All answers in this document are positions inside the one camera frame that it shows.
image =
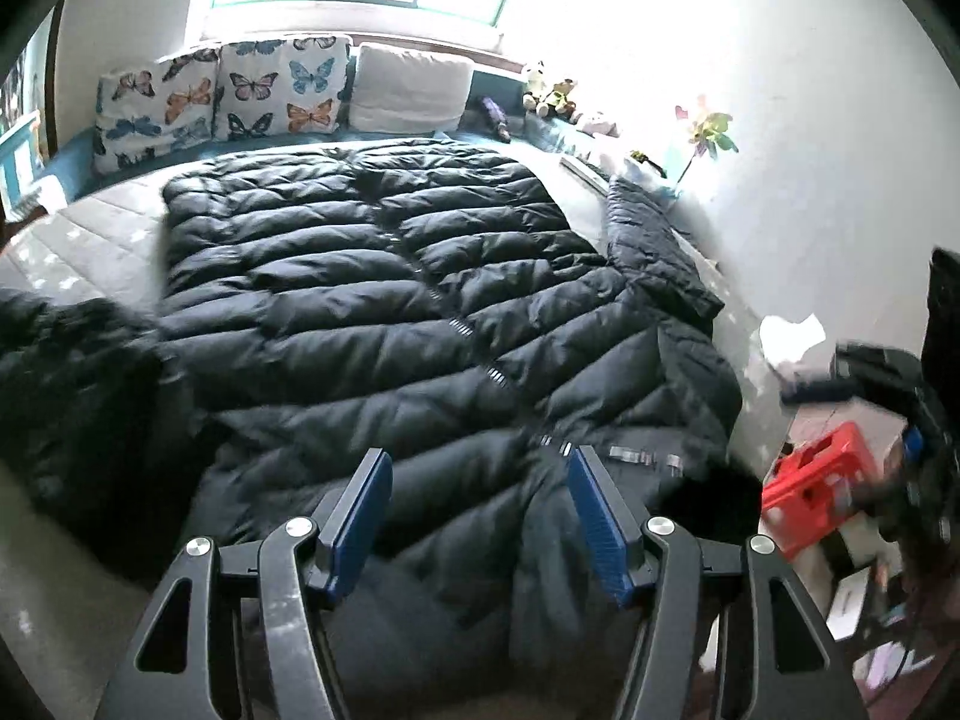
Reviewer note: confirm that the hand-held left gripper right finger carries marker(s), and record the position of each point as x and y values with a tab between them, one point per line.
596	517

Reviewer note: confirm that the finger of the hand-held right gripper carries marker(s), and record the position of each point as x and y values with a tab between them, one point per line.
912	446
870	375

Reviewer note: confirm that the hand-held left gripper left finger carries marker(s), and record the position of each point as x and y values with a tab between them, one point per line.
358	517

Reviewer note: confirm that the black puffer jacket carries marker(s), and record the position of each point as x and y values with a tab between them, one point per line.
360	292

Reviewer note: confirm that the white cardboard box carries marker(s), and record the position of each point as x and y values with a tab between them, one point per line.
855	600

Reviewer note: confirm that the colourful pinwheel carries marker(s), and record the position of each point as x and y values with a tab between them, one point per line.
709	133

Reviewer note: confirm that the clear plastic box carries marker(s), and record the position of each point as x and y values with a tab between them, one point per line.
646	169

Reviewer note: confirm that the pink plush toy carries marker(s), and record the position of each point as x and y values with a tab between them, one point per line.
598	122

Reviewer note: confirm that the blue bed sheet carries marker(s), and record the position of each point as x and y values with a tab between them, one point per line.
525	136

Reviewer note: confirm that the grey quilted mattress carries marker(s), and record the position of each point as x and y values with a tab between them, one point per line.
82	232

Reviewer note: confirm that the brown bear plush toy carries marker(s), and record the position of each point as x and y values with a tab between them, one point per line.
559	97

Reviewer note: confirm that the plain white pillow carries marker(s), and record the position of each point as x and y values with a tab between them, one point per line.
409	90

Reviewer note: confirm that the square butterfly print pillow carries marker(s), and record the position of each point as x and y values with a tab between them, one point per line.
281	86

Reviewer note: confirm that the panda plush toy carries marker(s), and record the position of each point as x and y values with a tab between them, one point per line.
534	82

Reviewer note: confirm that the large butterfly print pillow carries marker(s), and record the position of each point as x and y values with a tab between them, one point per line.
154	109

